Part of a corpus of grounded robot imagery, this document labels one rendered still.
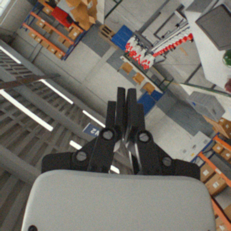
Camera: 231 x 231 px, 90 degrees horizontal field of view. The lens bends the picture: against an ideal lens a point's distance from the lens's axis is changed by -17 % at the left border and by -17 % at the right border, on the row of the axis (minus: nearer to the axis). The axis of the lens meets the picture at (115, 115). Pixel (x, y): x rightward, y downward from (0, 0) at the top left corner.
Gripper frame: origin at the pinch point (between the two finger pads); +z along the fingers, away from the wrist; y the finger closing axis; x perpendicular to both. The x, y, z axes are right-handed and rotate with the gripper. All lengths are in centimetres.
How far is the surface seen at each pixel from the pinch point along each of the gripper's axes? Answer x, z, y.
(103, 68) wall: -415, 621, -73
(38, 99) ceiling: -284, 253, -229
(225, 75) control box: -1.0, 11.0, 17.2
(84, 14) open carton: -52, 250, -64
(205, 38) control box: 3.6, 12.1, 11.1
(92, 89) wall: -508, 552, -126
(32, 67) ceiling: -331, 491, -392
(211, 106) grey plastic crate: -120, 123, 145
